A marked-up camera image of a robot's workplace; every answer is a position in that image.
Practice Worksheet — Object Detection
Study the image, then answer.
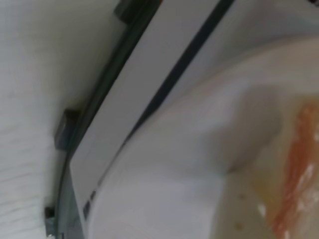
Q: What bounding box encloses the white round plate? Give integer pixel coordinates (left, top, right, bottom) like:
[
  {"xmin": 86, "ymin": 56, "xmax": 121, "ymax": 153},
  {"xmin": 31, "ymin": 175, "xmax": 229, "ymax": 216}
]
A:
[{"xmin": 88, "ymin": 37, "xmax": 319, "ymax": 239}]

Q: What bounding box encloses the grey circular toy train track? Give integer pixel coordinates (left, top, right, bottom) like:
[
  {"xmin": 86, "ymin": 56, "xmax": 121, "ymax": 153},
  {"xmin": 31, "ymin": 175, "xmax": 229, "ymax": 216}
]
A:
[{"xmin": 43, "ymin": 0, "xmax": 162, "ymax": 239}]

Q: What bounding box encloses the orange food smear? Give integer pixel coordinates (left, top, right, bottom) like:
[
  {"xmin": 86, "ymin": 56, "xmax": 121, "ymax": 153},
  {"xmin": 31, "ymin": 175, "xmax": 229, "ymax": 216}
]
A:
[{"xmin": 224, "ymin": 89, "xmax": 319, "ymax": 239}]

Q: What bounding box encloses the empty white plate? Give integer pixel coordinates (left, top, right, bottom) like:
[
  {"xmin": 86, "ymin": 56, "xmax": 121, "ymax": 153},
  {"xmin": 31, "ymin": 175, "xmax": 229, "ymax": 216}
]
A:
[{"xmin": 69, "ymin": 0, "xmax": 319, "ymax": 225}]

